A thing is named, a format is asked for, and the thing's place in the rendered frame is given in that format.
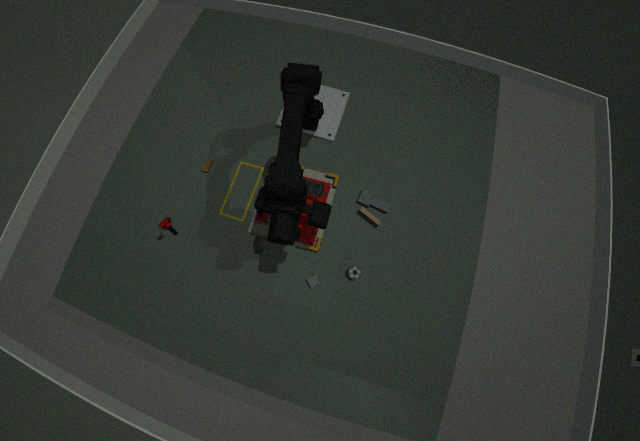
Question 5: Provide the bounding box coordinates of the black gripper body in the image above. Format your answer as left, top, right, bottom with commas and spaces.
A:
255, 186, 332, 229

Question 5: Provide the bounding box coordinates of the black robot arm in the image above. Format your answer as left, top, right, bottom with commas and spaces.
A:
263, 62, 324, 245

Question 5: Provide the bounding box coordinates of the small black toy tyre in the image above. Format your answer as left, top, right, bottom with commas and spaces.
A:
348, 266, 361, 280

